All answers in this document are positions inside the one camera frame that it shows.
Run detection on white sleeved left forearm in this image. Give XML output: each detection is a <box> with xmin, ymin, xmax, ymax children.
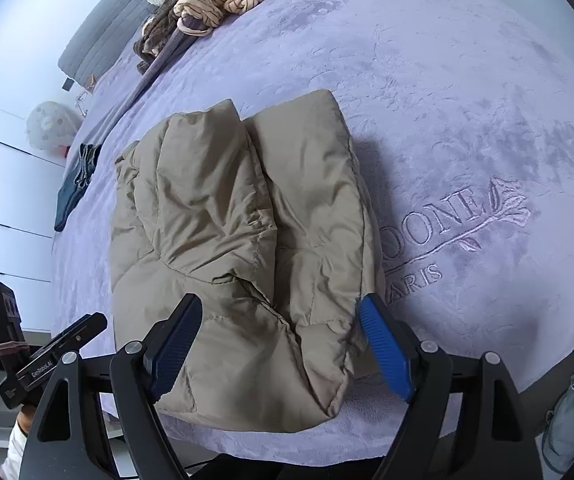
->
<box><xmin>0</xmin><ymin>422</ymin><xmax>28</xmax><ymax>480</ymax></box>

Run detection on lavender embossed bed blanket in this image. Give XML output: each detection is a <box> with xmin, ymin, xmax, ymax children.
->
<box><xmin>48</xmin><ymin>0</ymin><xmax>574</xmax><ymax>461</ymax></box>

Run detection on folded blue jeans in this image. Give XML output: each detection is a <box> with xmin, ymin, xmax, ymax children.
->
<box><xmin>54</xmin><ymin>144</ymin><xmax>102</xmax><ymax>232</ymax></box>

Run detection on person's left hand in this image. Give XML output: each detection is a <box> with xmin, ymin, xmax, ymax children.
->
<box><xmin>17</xmin><ymin>404</ymin><xmax>36</xmax><ymax>436</ymax></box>

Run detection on grey quilted headboard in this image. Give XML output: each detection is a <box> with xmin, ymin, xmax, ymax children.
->
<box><xmin>58</xmin><ymin>0</ymin><xmax>156</xmax><ymax>87</ymax></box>

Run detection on beige puffer jacket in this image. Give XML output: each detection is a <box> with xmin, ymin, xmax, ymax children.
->
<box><xmin>109</xmin><ymin>90</ymin><xmax>383</xmax><ymax>432</ymax></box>

